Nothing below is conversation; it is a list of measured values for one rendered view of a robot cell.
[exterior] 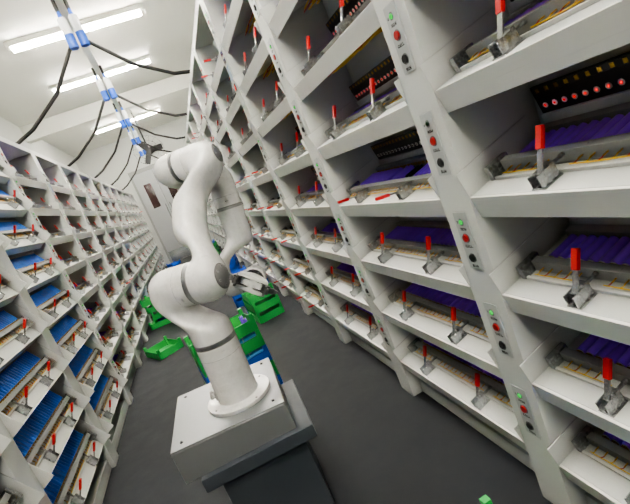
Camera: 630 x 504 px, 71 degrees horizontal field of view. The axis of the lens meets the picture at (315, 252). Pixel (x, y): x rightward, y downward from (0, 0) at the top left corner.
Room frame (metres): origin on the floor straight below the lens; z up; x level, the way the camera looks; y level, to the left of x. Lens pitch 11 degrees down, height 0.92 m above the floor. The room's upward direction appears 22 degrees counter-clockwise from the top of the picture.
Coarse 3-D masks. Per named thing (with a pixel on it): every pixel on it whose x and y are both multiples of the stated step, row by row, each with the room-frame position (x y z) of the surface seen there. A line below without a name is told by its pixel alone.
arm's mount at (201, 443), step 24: (264, 360) 1.40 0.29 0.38; (192, 408) 1.25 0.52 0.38; (264, 408) 1.11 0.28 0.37; (288, 408) 1.16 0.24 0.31; (192, 432) 1.12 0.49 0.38; (216, 432) 1.08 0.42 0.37; (240, 432) 1.09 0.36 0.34; (264, 432) 1.09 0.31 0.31; (192, 456) 1.06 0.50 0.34; (216, 456) 1.07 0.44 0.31; (192, 480) 1.06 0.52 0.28
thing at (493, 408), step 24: (408, 336) 1.49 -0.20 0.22; (408, 360) 1.45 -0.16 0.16; (432, 360) 1.34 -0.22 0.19; (456, 360) 1.27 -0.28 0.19; (432, 384) 1.29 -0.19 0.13; (456, 384) 1.20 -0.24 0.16; (480, 384) 1.14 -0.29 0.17; (504, 384) 1.06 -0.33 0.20; (480, 408) 1.06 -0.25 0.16; (504, 408) 1.01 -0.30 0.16; (504, 432) 0.97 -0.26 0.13
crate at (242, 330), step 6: (240, 312) 2.11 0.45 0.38; (234, 318) 2.11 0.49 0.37; (246, 318) 2.08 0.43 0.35; (252, 318) 1.94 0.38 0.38; (234, 324) 2.10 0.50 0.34; (240, 324) 2.11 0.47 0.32; (246, 324) 1.93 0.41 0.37; (252, 324) 1.94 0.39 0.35; (240, 330) 1.92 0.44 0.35; (246, 330) 1.93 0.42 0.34; (252, 330) 1.93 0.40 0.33; (186, 336) 2.01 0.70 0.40; (240, 336) 1.91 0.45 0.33; (186, 342) 2.00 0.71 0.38; (192, 348) 1.83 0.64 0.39; (192, 354) 1.94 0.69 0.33; (198, 360) 1.83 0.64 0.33
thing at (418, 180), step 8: (416, 176) 1.07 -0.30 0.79; (424, 176) 1.03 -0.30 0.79; (368, 184) 1.35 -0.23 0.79; (376, 184) 1.28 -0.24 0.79; (384, 184) 1.22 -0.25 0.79; (392, 184) 1.18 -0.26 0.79; (400, 184) 1.14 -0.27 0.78; (416, 184) 1.06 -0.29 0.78; (424, 184) 1.03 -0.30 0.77; (352, 192) 1.47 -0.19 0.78; (384, 192) 1.20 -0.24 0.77
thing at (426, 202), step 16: (384, 160) 1.45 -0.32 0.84; (352, 176) 1.50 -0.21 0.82; (368, 176) 1.51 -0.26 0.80; (432, 176) 0.89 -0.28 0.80; (336, 192) 1.48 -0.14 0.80; (416, 192) 1.04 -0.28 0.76; (432, 192) 0.97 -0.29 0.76; (352, 208) 1.38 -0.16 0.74; (368, 208) 1.27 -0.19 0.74; (384, 208) 1.17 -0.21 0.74; (400, 208) 1.08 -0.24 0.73; (416, 208) 1.01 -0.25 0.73; (432, 208) 0.94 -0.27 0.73
